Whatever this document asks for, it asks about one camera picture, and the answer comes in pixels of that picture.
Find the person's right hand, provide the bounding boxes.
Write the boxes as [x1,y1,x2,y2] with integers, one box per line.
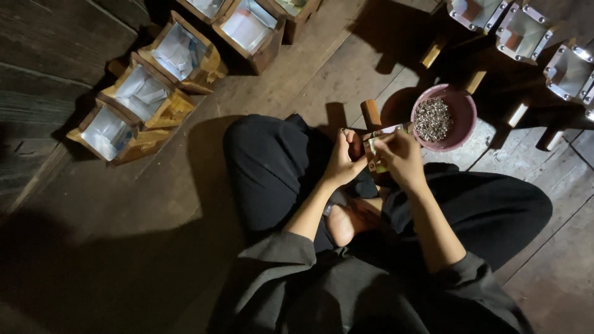
[373,130,428,192]

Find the person's left hand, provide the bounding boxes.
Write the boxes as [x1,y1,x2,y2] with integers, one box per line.
[322,129,370,188]

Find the small wooden box with leg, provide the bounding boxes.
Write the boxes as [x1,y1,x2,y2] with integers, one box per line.
[361,99,415,176]

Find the heap of metal tacks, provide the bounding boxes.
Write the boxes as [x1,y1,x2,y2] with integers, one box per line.
[413,97,454,143]

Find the pink plastic bowl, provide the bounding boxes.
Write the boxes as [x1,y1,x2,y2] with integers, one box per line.
[411,83,478,153]

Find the person's bare foot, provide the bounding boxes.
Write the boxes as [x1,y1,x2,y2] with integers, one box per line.
[324,199,386,248]

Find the person's black trousers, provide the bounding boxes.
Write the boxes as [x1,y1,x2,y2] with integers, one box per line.
[223,113,553,274]

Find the person's grey shirt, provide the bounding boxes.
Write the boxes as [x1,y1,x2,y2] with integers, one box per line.
[209,231,535,334]

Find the wooden box with studded metal rim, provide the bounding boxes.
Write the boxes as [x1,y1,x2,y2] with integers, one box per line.
[420,0,509,70]
[506,39,594,129]
[536,88,594,152]
[464,4,556,96]

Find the row of paper-lined wooden boxes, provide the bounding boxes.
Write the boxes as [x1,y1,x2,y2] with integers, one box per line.
[66,0,324,168]

